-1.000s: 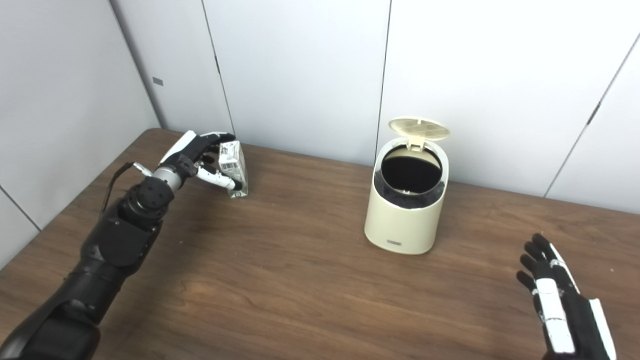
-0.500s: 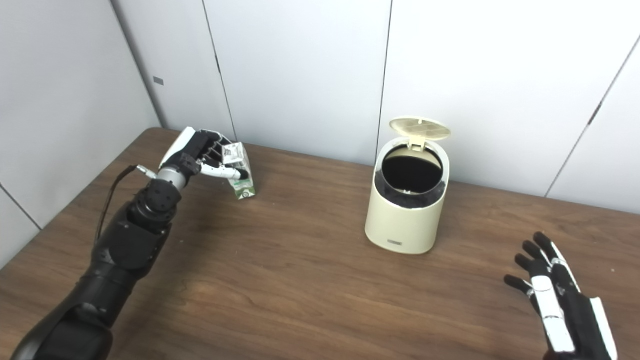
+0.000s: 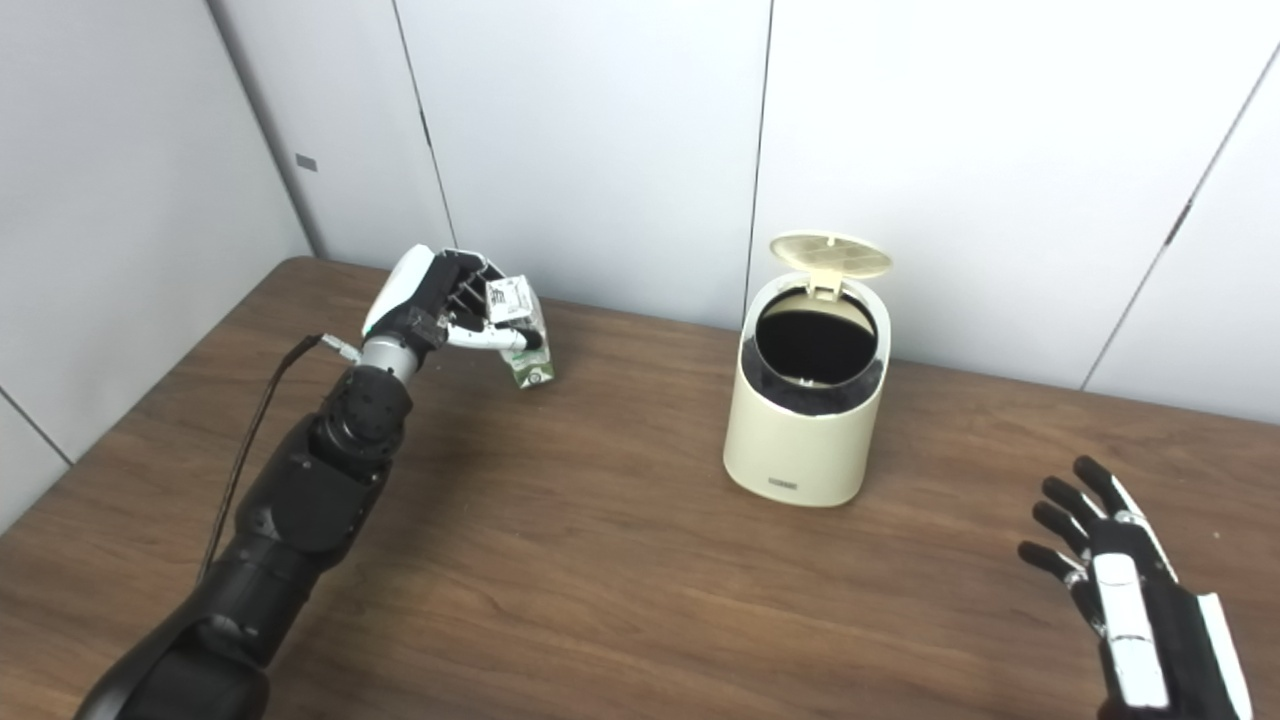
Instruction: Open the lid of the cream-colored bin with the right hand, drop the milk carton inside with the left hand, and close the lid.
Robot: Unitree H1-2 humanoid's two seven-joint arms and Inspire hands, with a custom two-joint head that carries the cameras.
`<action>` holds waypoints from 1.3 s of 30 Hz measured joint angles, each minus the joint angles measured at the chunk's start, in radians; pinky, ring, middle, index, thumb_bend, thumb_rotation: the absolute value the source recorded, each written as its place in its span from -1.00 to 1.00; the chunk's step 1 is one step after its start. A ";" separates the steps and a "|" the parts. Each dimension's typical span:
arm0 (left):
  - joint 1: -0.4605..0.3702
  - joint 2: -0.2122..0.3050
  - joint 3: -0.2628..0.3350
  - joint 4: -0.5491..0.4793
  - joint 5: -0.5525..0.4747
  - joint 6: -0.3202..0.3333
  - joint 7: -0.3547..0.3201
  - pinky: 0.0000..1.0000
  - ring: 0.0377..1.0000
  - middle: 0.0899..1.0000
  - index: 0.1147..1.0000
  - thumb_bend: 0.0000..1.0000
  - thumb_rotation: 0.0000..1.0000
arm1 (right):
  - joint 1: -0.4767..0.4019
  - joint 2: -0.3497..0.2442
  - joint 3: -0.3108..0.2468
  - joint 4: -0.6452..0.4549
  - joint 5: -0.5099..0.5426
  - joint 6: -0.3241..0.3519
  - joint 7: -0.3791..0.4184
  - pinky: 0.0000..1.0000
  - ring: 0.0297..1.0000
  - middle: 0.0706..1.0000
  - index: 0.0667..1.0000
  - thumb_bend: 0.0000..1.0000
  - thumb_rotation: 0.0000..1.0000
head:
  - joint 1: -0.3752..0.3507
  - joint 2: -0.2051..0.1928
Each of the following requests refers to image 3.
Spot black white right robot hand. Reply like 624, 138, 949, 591
1018, 456, 1253, 720

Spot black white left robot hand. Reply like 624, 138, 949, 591
361, 244, 546, 353

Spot white green milk carton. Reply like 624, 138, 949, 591
485, 275, 556, 389

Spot cream round bin lid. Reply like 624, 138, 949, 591
770, 232, 894, 299

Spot black bin liner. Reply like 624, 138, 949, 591
740, 292, 887, 417

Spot cream-colored bin body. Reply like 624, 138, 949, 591
723, 272, 892, 508

